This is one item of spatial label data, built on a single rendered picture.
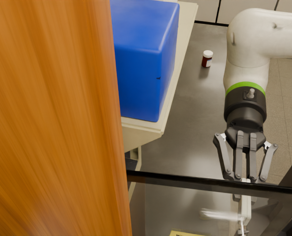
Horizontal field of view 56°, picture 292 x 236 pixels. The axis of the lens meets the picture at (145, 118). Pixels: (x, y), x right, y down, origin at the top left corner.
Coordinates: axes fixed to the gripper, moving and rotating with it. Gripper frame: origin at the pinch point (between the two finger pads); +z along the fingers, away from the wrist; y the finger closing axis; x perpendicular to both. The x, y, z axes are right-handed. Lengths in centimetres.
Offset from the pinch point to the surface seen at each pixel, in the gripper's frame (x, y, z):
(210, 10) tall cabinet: 105, -15, -303
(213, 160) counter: 34.0, -1.7, -32.1
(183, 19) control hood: -23.0, -15.7, -17.3
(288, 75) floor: 128, 74, -226
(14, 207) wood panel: -13.5, -30.1, 15.7
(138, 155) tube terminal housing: 24.4, -25.6, -21.4
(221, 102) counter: 34, -1, -62
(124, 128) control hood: -22.5, -18.2, 7.7
